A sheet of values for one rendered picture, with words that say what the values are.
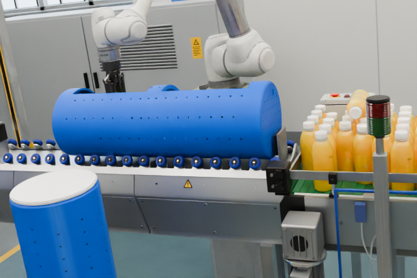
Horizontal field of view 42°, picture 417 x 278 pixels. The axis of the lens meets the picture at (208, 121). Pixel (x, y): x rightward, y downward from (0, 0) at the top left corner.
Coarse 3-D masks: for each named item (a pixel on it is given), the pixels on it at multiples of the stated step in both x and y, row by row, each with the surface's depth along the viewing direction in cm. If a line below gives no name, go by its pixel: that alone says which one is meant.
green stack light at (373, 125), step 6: (372, 120) 147; (378, 120) 146; (384, 120) 146; (390, 120) 147; (372, 126) 147; (378, 126) 146; (384, 126) 146; (390, 126) 147; (372, 132) 148; (378, 132) 147; (384, 132) 147; (390, 132) 148
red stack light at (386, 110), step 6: (366, 102) 148; (366, 108) 148; (372, 108) 146; (378, 108) 145; (384, 108) 145; (390, 108) 147; (366, 114) 149; (372, 114) 146; (378, 114) 145; (384, 114) 145; (390, 114) 147
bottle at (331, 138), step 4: (328, 132) 183; (328, 136) 182; (332, 136) 183; (332, 140) 182; (332, 144) 182; (336, 148) 184; (336, 152) 185; (336, 156) 185; (336, 160) 185; (336, 164) 185; (336, 168) 185
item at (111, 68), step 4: (104, 64) 221; (108, 64) 220; (112, 64) 221; (116, 64) 221; (120, 64) 224; (104, 68) 222; (108, 68) 221; (112, 68) 221; (116, 68) 222; (108, 72) 221; (112, 72) 223; (116, 72) 225; (112, 76) 223; (112, 80) 223; (116, 80) 225
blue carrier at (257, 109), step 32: (64, 96) 223; (96, 96) 216; (128, 96) 210; (160, 96) 204; (192, 96) 199; (224, 96) 194; (256, 96) 189; (64, 128) 218; (96, 128) 212; (128, 128) 206; (160, 128) 201; (192, 128) 196; (224, 128) 191; (256, 128) 187
